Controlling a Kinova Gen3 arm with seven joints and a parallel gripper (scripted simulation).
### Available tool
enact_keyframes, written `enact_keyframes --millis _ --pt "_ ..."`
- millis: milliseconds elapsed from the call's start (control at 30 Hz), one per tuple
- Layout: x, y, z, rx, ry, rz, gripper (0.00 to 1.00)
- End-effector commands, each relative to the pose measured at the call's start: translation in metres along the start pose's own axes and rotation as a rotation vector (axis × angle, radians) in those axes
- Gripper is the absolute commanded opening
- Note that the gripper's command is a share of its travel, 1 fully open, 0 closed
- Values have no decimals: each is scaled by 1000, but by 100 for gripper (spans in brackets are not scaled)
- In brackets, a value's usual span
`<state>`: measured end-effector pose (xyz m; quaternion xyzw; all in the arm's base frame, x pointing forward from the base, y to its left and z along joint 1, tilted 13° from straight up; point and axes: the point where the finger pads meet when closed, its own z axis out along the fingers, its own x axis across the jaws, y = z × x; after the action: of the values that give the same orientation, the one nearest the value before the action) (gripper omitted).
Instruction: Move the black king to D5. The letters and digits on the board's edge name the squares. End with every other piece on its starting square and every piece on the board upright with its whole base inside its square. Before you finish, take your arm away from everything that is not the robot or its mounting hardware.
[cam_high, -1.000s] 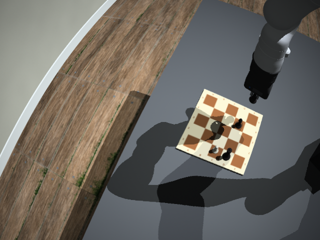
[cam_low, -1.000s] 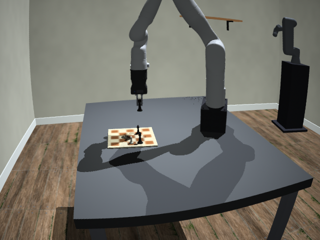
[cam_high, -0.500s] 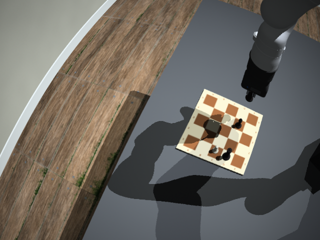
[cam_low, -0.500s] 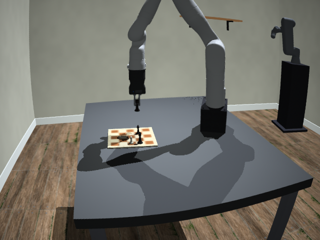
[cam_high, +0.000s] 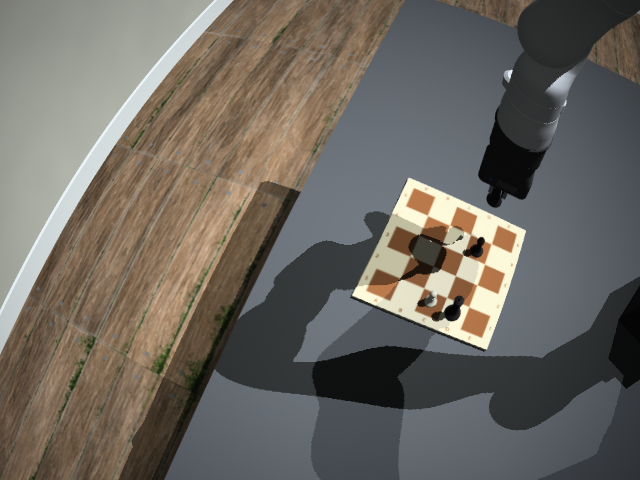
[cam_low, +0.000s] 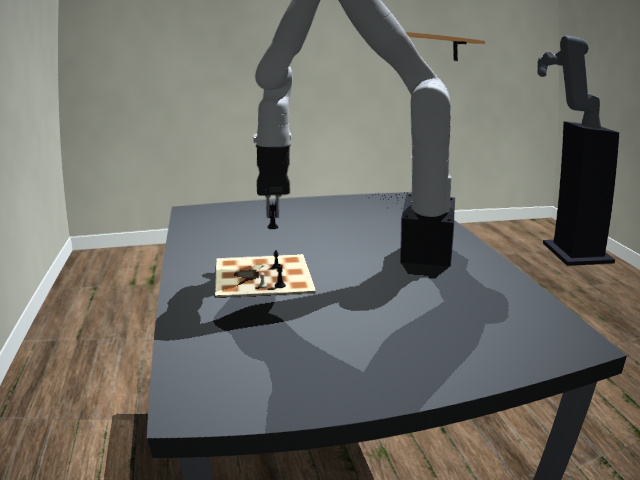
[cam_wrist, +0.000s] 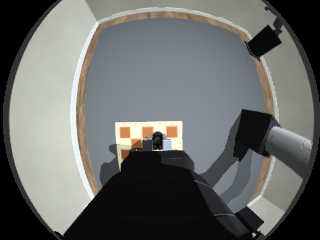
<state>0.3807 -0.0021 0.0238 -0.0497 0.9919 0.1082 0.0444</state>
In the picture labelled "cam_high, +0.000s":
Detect cream and brown chessboard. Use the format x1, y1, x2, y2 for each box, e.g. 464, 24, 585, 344
352, 178, 526, 351

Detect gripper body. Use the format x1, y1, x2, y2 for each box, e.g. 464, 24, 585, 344
478, 70, 559, 200

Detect black chess piece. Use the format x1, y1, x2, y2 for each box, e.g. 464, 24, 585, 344
471, 237, 485, 257
445, 295, 464, 321
486, 188, 502, 208

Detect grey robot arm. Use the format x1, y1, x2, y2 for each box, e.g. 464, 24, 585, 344
508, 0, 640, 123

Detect white pawn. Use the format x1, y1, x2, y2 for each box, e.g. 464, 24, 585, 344
424, 290, 437, 308

